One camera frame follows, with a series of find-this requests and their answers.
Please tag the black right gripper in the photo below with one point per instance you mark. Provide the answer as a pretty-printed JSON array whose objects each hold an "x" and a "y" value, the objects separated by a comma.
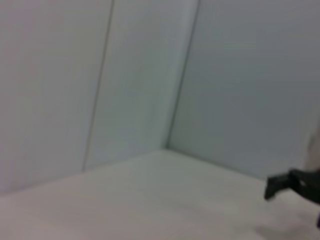
[{"x": 308, "y": 185}]

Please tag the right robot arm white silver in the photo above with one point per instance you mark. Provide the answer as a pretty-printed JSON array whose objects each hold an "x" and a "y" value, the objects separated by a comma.
[{"x": 315, "y": 150}]

